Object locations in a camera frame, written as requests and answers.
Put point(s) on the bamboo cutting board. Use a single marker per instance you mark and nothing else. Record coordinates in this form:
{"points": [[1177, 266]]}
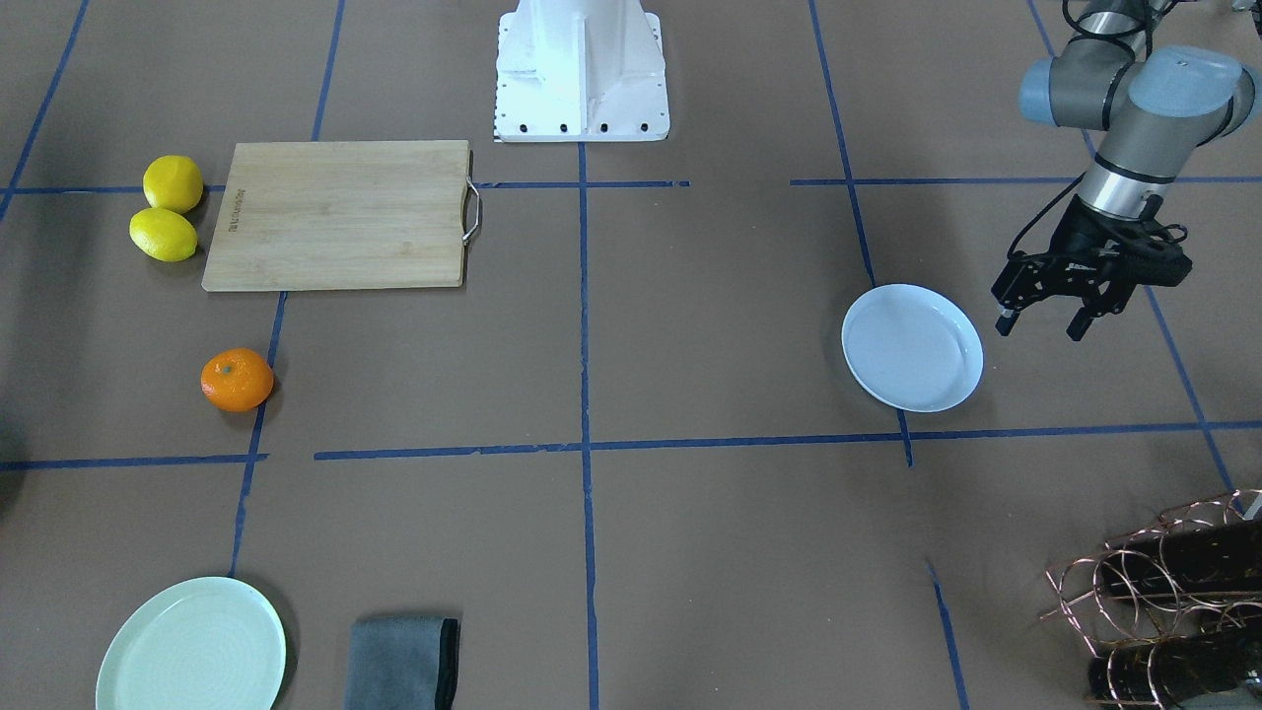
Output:
{"points": [[332, 215]]}

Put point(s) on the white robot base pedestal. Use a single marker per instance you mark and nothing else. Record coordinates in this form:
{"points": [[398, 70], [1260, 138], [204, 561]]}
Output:
{"points": [[580, 71]]}

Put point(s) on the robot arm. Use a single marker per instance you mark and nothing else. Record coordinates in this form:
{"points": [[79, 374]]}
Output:
{"points": [[1154, 107]]}

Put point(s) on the light blue plate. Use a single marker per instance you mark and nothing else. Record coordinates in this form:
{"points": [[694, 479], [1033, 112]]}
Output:
{"points": [[911, 348]]}

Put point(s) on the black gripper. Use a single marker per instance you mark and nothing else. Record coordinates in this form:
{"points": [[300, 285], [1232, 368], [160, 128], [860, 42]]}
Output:
{"points": [[1082, 237]]}

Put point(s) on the grey folded cloth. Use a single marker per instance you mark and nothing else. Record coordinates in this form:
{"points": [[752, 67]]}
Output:
{"points": [[403, 662]]}

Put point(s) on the orange fruit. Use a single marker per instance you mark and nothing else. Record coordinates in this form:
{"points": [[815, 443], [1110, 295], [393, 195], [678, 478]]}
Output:
{"points": [[237, 380]]}

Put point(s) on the upper yellow lemon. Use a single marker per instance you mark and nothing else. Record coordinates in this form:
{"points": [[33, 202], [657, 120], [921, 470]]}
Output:
{"points": [[174, 183]]}

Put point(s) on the yellow lemon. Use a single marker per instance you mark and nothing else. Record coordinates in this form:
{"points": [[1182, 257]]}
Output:
{"points": [[174, 183], [162, 234]]}

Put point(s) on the copper wire bottle rack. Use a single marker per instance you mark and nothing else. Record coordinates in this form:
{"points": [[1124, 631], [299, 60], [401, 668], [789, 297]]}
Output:
{"points": [[1170, 613]]}

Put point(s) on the light green plate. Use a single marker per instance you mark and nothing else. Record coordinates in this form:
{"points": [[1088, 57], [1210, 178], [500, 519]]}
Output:
{"points": [[208, 643]]}

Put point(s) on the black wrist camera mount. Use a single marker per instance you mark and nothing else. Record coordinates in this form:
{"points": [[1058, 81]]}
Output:
{"points": [[1152, 255]]}

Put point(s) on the dark green wine bottle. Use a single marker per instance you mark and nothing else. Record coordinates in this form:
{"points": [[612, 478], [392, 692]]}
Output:
{"points": [[1208, 565]]}

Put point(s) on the lower yellow lemon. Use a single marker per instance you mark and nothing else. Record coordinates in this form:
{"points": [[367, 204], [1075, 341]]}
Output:
{"points": [[162, 234]]}

